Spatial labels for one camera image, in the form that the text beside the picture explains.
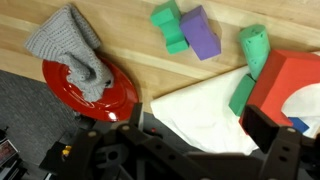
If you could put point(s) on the red arch foam block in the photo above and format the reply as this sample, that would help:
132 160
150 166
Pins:
286 76

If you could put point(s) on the grey knitted cloth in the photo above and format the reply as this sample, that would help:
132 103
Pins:
66 43

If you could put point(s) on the green square foam block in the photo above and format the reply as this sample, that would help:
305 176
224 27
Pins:
241 96

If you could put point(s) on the blue foam block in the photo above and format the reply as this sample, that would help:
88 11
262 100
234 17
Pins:
298 125

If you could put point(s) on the green bone-shaped foam block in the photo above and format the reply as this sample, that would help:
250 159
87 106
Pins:
170 26

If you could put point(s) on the red plate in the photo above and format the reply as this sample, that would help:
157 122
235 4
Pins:
116 100

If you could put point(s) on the purple foam block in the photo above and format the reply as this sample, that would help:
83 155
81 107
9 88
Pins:
200 33

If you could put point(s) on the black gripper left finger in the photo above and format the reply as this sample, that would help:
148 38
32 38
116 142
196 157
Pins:
136 116

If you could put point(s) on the green cylinder foam block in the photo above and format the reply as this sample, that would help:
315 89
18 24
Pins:
256 50

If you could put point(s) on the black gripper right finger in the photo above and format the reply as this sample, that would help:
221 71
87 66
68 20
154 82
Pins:
260 126

